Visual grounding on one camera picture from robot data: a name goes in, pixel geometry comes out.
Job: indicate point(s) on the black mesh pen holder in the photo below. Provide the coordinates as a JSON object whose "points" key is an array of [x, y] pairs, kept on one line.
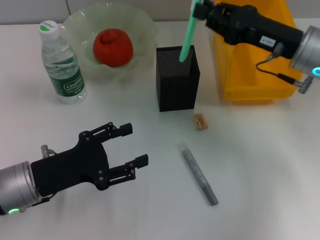
{"points": [[177, 95]]}

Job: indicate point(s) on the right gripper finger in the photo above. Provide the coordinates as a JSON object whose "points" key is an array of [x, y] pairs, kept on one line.
{"points": [[216, 3], [201, 12]]}

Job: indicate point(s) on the mint green pen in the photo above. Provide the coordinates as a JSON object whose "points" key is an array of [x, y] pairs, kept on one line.
{"points": [[188, 35]]}

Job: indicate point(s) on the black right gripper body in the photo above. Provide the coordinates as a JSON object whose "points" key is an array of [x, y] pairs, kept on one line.
{"points": [[250, 27]]}

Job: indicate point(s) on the clear green-label water bottle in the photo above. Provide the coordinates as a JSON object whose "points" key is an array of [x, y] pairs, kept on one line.
{"points": [[65, 75]]}

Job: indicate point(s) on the red tomato-like fruit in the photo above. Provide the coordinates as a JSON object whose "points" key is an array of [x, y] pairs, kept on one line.
{"points": [[113, 47]]}

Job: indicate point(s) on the beige eraser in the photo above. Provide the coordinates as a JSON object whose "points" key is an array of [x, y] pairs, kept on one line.
{"points": [[200, 122]]}

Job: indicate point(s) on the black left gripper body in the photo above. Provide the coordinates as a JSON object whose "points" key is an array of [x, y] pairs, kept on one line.
{"points": [[70, 167]]}

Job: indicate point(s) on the gray marker pen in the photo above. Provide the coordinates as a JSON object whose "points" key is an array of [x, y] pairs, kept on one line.
{"points": [[197, 172]]}

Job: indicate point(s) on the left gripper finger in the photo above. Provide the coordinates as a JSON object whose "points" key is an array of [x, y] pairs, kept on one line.
{"points": [[125, 130], [141, 161]]}

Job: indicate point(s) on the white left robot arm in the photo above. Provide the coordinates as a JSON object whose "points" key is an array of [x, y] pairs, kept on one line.
{"points": [[15, 185]]}

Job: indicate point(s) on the yellow plastic storage bin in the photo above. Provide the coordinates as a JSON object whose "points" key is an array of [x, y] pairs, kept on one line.
{"points": [[250, 75]]}

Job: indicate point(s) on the pale green glass fruit plate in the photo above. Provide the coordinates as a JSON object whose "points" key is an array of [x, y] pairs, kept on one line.
{"points": [[142, 27]]}

